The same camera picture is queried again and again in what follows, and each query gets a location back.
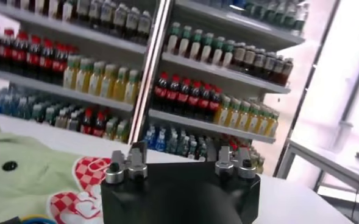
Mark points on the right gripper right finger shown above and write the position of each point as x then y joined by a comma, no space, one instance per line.
231,165

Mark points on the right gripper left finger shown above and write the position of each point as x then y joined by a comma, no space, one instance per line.
130,165

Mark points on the light green printed t-shirt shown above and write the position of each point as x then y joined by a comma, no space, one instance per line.
30,182

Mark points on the small blue water bottle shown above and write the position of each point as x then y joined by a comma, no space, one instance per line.
161,141
150,138

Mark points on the yellow juice bottle green cap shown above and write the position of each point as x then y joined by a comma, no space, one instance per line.
262,125
253,123
70,76
83,79
272,128
223,114
107,83
234,117
243,120
120,86
132,89
95,81

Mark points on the small dark green bottle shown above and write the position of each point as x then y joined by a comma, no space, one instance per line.
173,143
183,145

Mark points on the small red cap cola bottle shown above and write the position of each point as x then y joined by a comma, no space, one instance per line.
87,124
99,128

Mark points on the metal beverage shelf rack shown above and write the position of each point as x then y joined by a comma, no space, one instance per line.
228,76
106,103

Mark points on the small dark bottle white label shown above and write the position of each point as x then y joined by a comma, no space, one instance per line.
61,120
73,121

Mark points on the blue yellow round connector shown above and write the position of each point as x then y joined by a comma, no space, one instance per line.
39,219

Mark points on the brown tea bottle grey label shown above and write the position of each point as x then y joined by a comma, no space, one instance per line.
269,65
286,71
278,68
249,59
259,62
238,56

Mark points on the green cap white label bottle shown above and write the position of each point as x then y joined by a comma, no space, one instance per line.
206,50
217,53
67,9
195,47
184,44
173,42
227,56
39,3
52,6

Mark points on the dark bottle blue white label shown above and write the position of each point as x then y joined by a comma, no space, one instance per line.
132,21
144,25
106,13
119,18
94,12

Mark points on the white metal frame table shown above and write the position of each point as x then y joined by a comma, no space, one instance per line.
319,158

